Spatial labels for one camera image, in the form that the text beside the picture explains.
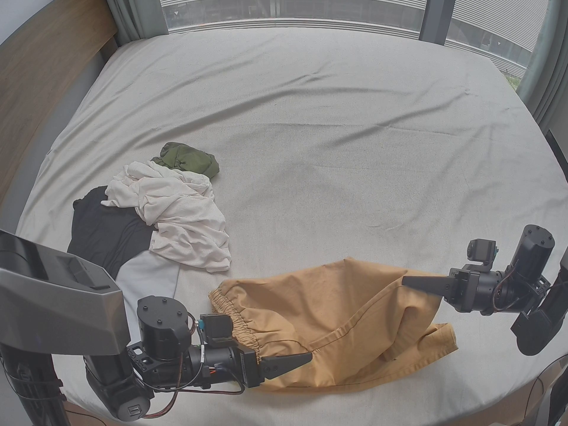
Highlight black garment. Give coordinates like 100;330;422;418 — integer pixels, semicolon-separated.
67;186;154;280

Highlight grey-green curtain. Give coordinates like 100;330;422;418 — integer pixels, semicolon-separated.
517;0;568;125
95;0;170;45

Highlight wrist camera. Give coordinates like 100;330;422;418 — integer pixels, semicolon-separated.
199;313;234;349
468;239;498;270

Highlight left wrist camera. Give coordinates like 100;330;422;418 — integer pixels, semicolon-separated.
199;313;234;349

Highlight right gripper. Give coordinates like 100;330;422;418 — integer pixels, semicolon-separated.
441;267;506;316

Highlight tan shorts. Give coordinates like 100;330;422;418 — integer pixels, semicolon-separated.
209;258;459;391

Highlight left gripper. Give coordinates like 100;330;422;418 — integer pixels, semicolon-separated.
188;346;264;390

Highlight olive green garment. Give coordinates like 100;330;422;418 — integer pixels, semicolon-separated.
151;141;220;179

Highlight white garment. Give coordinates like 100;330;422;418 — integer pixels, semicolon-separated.
101;160;233;274

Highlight pale grey garment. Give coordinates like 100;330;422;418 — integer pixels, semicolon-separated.
113;252;180;314

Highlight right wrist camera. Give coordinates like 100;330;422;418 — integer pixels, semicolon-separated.
468;239;498;270

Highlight bed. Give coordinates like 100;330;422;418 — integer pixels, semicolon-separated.
0;0;566;426

